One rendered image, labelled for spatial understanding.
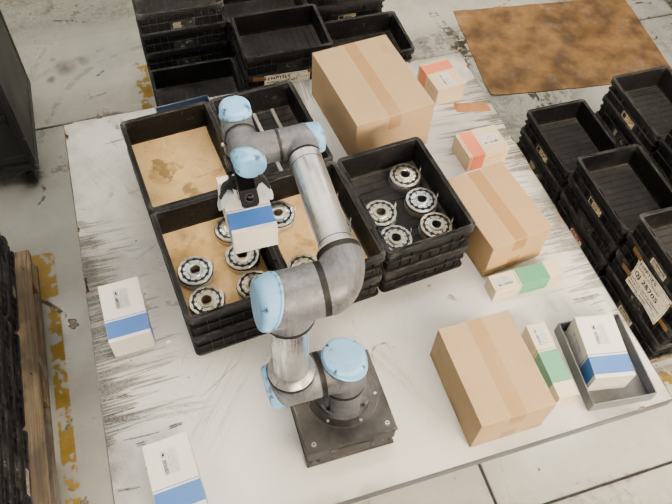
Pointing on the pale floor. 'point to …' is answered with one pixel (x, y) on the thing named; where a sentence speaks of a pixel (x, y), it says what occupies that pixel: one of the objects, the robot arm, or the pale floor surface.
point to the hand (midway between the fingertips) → (246, 206)
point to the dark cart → (15, 112)
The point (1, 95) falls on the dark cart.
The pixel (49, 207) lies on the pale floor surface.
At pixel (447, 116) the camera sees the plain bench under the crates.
